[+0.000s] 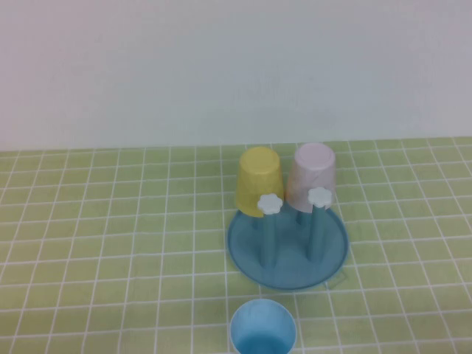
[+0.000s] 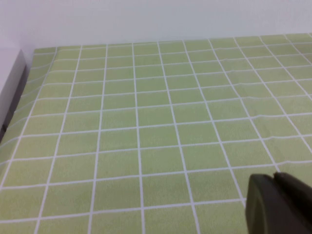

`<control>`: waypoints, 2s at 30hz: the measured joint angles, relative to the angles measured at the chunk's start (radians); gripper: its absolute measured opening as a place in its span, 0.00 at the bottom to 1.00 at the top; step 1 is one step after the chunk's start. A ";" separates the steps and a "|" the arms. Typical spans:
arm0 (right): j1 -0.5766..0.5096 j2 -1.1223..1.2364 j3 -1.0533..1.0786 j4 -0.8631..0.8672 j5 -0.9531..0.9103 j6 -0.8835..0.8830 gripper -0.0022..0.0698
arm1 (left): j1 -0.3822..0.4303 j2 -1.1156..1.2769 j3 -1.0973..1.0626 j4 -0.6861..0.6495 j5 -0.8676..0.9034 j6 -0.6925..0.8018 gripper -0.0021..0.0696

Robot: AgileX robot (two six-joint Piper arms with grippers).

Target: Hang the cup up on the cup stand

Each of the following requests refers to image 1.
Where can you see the pink plastic cup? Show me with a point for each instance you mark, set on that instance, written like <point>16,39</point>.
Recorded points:
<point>313,169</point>

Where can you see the blue cup stand white caps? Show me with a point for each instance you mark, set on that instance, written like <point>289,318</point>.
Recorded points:
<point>291,269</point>

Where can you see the light blue plastic cup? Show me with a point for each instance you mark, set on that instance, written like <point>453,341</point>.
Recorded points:
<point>262,328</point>

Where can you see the yellow plastic cup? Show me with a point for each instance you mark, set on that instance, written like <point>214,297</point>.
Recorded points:
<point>258,177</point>

